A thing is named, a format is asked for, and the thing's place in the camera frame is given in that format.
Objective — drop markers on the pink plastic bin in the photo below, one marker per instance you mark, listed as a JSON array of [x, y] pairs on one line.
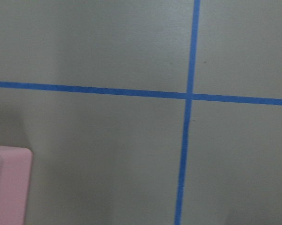
[[15, 169]]

